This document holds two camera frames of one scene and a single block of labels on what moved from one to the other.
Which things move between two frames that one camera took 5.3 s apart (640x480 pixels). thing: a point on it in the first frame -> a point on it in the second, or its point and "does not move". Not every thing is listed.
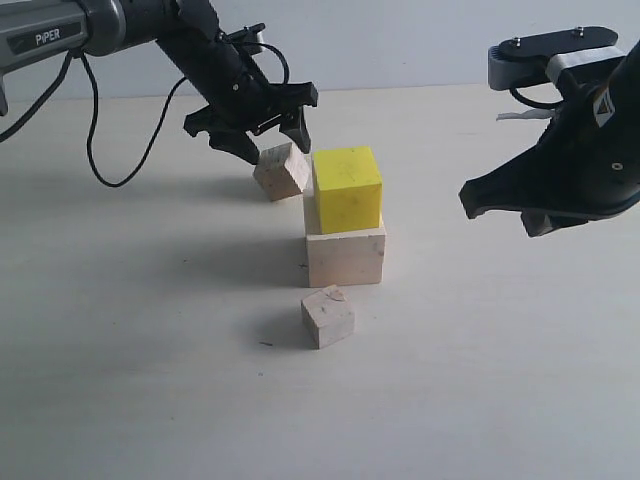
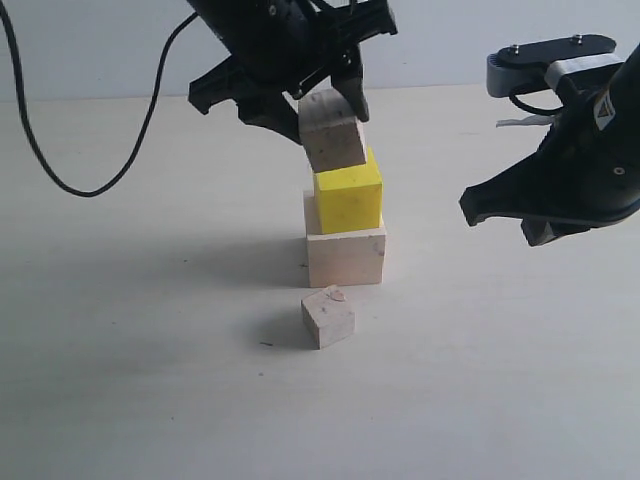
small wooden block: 327,315 does not move
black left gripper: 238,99 -> 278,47
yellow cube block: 348,189 does not move
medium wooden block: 283,170 -> 330,134
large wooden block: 343,258 does not move
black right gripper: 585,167 does not move
